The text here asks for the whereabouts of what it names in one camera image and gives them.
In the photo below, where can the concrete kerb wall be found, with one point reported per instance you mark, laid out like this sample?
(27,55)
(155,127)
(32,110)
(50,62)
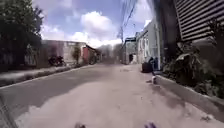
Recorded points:
(190,95)

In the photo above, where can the roadside verge strip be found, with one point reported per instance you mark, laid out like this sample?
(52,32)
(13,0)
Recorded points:
(30,75)

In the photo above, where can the grey concrete road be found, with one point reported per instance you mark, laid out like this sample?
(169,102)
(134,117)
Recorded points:
(100,96)

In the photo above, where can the motorcycle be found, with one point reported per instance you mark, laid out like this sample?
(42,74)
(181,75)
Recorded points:
(56,61)

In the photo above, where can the building with slatted wall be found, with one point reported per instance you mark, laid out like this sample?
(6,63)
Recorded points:
(200,16)

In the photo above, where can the large dark tree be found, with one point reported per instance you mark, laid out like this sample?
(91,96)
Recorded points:
(16,30)

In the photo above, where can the grey building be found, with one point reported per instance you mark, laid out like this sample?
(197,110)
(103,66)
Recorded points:
(129,50)

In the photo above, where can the leafy plants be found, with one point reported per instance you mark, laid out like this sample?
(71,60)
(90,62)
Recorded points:
(190,70)

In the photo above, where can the grey boundary wall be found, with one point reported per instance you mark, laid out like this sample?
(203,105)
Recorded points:
(63,48)

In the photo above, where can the robot's own part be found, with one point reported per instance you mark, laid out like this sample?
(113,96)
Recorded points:
(150,125)
(79,125)

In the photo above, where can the pale blue-white building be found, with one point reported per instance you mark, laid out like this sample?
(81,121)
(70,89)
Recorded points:
(146,43)

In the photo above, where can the red building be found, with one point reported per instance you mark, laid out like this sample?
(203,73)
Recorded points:
(88,53)

